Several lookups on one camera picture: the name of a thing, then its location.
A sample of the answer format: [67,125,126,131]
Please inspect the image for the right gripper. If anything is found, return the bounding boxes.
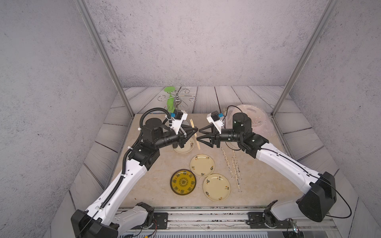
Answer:
[197,123,244,149]

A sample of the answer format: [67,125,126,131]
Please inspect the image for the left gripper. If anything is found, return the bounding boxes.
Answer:
[152,125,197,151]

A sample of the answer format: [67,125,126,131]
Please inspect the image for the disposable chopsticks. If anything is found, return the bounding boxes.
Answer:
[190,119,200,150]

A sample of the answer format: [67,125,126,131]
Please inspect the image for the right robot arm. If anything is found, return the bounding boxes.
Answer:
[197,111,337,228]

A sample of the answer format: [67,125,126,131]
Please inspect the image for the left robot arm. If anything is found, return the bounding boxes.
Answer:
[71,115,198,238]

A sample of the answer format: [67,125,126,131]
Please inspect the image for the wrapped chopsticks on table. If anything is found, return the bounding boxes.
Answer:
[221,148,234,178]
[234,154,242,179]
[232,151,242,193]

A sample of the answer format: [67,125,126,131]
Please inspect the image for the cream plate with black spot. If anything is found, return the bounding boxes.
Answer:
[174,138,194,154]

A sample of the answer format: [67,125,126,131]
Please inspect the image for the cream floral plate middle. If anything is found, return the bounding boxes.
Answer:
[190,154,215,177]

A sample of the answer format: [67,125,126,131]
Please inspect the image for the cream floral plate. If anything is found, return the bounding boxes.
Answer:
[203,174,231,202]
[190,154,215,177]

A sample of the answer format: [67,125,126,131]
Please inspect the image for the green plastic spoon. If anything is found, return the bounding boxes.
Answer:
[164,86,177,113]

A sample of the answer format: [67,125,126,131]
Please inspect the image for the silver metal hook stand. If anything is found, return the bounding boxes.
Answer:
[157,88,196,111]

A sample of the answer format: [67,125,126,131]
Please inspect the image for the yellow patterned plate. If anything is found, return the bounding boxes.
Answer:
[170,169,196,196]

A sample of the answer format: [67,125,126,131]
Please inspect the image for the cream floral plate front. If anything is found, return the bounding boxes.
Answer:
[203,174,231,202]

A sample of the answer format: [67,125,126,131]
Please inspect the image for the white bucket with pink bag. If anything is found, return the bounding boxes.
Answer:
[225,104,276,140]

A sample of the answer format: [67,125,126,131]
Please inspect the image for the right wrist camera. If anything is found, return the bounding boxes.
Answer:
[206,111,224,134]

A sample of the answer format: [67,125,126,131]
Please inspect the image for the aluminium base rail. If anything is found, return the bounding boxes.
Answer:
[78,208,343,238]

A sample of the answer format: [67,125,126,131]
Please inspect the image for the left aluminium frame post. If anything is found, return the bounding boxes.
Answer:
[74,0,135,117]

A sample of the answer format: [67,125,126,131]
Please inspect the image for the aluminium frame post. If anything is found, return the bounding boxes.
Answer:
[271,0,339,118]
[74,0,135,117]

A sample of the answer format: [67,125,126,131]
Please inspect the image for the right aluminium frame post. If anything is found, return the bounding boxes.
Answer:
[271,0,339,118]

